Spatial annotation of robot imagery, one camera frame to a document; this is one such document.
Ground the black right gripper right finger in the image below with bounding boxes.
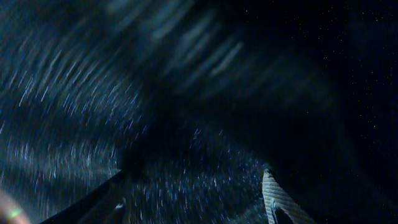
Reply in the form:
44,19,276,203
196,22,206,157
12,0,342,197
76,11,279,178
262,169,316,224

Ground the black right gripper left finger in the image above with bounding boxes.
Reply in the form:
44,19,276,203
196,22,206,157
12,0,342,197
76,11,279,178
40,170,131,224

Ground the black sparkly knit garment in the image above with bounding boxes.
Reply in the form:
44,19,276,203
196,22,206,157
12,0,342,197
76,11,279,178
1,1,397,223

